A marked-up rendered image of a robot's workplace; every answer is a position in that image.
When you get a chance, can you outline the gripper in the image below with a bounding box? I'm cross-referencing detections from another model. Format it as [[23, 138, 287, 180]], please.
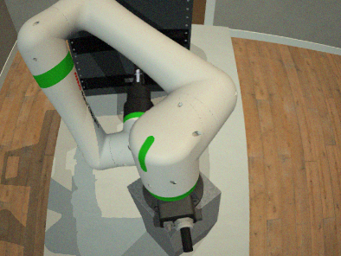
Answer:
[[126, 64, 151, 101]]

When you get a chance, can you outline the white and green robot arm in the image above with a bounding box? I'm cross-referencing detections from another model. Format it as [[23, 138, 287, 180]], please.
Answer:
[[17, 0, 237, 253]]

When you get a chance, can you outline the black open-frame rack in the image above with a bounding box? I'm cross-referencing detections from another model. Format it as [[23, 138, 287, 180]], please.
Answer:
[[68, 0, 193, 96]]

